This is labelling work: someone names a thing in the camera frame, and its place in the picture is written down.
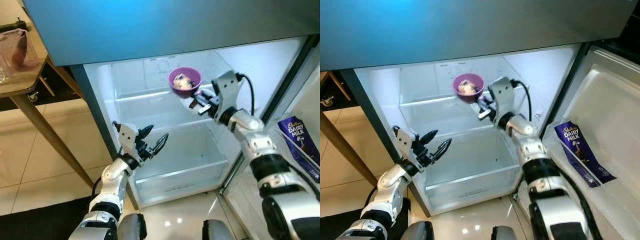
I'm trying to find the purple bowl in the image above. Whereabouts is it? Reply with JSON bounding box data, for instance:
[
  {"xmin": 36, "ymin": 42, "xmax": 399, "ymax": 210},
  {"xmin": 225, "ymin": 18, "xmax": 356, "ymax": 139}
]
[
  {"xmin": 168, "ymin": 67, "xmax": 203, "ymax": 99},
  {"xmin": 452, "ymin": 73, "xmax": 486, "ymax": 104}
]

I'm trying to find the grey fridge compartment door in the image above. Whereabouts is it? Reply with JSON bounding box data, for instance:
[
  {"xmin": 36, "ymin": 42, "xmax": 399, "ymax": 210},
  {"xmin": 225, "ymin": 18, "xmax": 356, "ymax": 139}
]
[
  {"xmin": 221, "ymin": 45, "xmax": 321, "ymax": 240},
  {"xmin": 515, "ymin": 46, "xmax": 640, "ymax": 240}
]

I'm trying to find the glass fridge shelf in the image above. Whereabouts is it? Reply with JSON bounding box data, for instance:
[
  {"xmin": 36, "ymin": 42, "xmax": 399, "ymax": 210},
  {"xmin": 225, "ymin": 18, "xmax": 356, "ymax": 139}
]
[
  {"xmin": 112, "ymin": 82, "xmax": 221, "ymax": 103},
  {"xmin": 397, "ymin": 90, "xmax": 496, "ymax": 108}
]

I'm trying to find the grey fridge cabinet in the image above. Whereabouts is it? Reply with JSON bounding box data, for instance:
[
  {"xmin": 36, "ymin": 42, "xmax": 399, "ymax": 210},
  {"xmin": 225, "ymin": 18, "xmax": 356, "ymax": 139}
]
[
  {"xmin": 70, "ymin": 35, "xmax": 321, "ymax": 210},
  {"xmin": 352, "ymin": 42, "xmax": 593, "ymax": 217}
]

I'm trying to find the food in purple bowl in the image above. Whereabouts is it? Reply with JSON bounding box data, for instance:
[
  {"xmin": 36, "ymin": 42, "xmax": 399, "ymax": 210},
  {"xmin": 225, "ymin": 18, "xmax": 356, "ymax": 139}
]
[
  {"xmin": 458, "ymin": 80, "xmax": 478, "ymax": 97},
  {"xmin": 174, "ymin": 73, "xmax": 195, "ymax": 91}
]

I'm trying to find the clear crisper drawer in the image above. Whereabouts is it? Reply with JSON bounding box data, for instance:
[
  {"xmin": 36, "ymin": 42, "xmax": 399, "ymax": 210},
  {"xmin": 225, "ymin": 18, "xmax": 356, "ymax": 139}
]
[
  {"xmin": 127, "ymin": 120, "xmax": 236, "ymax": 206},
  {"xmin": 417, "ymin": 127, "xmax": 526, "ymax": 213}
]

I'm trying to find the wooden table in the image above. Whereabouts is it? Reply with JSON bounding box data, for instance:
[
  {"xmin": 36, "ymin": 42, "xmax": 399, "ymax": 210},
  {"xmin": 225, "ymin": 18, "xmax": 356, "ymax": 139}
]
[
  {"xmin": 320, "ymin": 70, "xmax": 378, "ymax": 187},
  {"xmin": 0, "ymin": 0, "xmax": 96, "ymax": 190}
]

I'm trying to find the grey freezer door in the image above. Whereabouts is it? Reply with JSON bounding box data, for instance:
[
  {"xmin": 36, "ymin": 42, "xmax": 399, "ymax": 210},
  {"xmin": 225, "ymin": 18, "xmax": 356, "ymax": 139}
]
[
  {"xmin": 320, "ymin": 0, "xmax": 640, "ymax": 72},
  {"xmin": 22, "ymin": 0, "xmax": 321, "ymax": 67}
]

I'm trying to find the purple Dairy Milk chocolate bar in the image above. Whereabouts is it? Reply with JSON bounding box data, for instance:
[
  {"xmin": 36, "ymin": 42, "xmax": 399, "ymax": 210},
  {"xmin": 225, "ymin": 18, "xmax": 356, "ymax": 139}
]
[
  {"xmin": 276, "ymin": 116, "xmax": 321, "ymax": 182},
  {"xmin": 554, "ymin": 121, "xmax": 617, "ymax": 188}
]

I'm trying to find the black floor mat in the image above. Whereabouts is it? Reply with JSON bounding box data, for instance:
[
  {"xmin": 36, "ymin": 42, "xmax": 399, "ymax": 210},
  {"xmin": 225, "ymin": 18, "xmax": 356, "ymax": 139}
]
[
  {"xmin": 320, "ymin": 197, "xmax": 412, "ymax": 240},
  {"xmin": 0, "ymin": 194, "xmax": 96, "ymax": 240}
]

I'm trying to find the black wheeled cabinet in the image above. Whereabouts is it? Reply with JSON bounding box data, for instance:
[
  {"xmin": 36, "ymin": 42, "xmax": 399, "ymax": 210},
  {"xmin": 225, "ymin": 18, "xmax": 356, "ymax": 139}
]
[
  {"xmin": 320, "ymin": 71, "xmax": 353, "ymax": 112},
  {"xmin": 0, "ymin": 62, "xmax": 81, "ymax": 112}
]

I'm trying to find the clear plastic jug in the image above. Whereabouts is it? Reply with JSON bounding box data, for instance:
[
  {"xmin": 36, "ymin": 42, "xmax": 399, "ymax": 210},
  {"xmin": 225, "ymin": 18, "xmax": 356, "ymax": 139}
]
[{"xmin": 0, "ymin": 28, "xmax": 41, "ymax": 71}]

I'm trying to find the black handheld object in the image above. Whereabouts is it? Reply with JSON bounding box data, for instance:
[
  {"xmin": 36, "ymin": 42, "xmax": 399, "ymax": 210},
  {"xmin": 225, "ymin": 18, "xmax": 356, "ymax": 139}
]
[{"xmin": 0, "ymin": 18, "xmax": 30, "ymax": 35}]

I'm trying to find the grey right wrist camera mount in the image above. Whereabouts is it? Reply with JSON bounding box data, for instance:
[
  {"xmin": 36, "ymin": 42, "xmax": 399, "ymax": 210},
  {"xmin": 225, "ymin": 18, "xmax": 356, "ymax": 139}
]
[
  {"xmin": 211, "ymin": 70, "xmax": 246, "ymax": 123},
  {"xmin": 487, "ymin": 76, "xmax": 523, "ymax": 128}
]

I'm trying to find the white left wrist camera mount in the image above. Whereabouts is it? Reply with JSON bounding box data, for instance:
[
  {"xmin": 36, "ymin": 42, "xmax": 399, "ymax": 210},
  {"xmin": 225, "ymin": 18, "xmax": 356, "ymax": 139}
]
[
  {"xmin": 112, "ymin": 121, "xmax": 143, "ymax": 158},
  {"xmin": 392, "ymin": 126, "xmax": 423, "ymax": 166}
]

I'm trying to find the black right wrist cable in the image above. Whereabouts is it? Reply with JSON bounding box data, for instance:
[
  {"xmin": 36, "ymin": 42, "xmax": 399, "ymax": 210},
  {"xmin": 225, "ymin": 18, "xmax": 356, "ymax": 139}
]
[
  {"xmin": 510, "ymin": 79, "xmax": 534, "ymax": 123},
  {"xmin": 235, "ymin": 73, "xmax": 257, "ymax": 117}
]

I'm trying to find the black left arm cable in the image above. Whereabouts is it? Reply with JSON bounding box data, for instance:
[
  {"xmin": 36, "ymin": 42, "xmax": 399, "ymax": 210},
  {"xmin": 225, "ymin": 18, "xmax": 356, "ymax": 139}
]
[
  {"xmin": 91, "ymin": 172, "xmax": 106, "ymax": 200},
  {"xmin": 366, "ymin": 186, "xmax": 381, "ymax": 208}
]

